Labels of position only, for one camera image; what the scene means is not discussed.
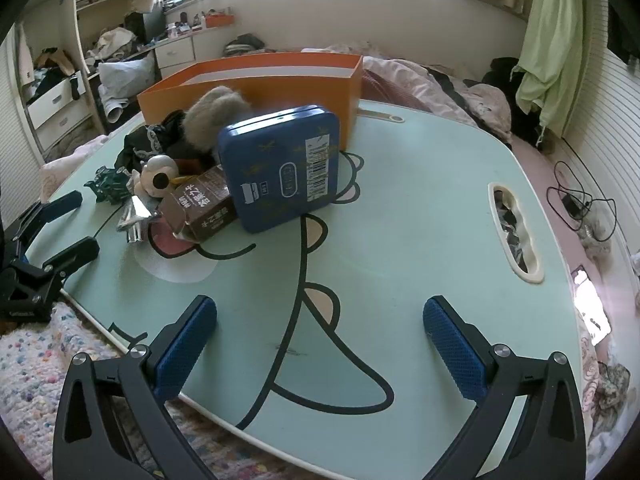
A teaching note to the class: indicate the light green hanging garment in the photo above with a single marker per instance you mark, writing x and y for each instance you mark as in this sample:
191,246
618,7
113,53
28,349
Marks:
550,50

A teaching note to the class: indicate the beige clothes pile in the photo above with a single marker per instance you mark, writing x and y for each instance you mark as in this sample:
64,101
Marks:
112,42

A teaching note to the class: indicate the black monitor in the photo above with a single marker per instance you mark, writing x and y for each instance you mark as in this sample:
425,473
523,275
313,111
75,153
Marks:
145,25

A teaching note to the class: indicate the green toy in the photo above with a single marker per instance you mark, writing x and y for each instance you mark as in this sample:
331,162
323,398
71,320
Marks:
110,187

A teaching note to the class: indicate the white round toy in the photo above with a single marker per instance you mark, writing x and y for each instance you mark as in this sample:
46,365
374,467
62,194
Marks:
155,172

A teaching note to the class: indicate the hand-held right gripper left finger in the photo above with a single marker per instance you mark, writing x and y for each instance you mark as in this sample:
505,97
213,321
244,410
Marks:
187,345

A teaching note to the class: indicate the grey fuzzy lump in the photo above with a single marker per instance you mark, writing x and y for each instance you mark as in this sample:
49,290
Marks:
595,230

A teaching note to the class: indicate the dark clothes pile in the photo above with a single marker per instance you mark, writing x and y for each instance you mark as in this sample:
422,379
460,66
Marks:
502,70

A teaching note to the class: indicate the silver foil wrapper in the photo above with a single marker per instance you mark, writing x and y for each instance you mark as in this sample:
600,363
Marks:
135,215

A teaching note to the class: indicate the white drawer unit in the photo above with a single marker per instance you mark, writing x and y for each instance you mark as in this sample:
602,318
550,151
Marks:
55,105

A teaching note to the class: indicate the speckled knitted blanket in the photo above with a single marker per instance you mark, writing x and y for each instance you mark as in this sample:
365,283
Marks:
30,375

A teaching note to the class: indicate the floral cloth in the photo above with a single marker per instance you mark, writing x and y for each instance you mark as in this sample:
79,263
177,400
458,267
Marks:
607,390

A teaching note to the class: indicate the grey clothes pile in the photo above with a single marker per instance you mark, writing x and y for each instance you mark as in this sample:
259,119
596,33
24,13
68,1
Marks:
245,44

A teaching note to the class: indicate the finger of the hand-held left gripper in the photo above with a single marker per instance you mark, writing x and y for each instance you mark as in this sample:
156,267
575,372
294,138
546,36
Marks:
65,201
82,250

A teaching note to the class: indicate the blue tin box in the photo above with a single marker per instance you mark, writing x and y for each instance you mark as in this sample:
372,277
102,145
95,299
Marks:
270,170

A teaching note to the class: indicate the small orange box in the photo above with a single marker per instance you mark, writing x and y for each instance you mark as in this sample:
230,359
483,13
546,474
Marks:
219,21

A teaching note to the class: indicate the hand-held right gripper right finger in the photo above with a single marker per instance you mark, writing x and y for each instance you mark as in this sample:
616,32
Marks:
452,345

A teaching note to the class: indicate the brown furry toy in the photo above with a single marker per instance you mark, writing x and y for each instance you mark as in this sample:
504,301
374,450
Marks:
210,115

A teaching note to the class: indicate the white drawer cabinet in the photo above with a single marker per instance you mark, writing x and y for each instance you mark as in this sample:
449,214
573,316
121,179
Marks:
175,54

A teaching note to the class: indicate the white pillow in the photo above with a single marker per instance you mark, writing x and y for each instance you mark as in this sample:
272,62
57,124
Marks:
125,72

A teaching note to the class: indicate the brown drink carton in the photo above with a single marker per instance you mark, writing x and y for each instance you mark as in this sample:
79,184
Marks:
200,210

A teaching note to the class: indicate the black lace-trimmed cloth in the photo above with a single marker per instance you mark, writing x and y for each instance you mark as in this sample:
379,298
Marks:
135,145

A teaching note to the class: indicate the orange cardboard box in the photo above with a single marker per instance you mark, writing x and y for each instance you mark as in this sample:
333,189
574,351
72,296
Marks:
280,92

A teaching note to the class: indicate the pink ruffled quilt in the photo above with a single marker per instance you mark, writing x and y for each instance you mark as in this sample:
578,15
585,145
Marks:
400,80

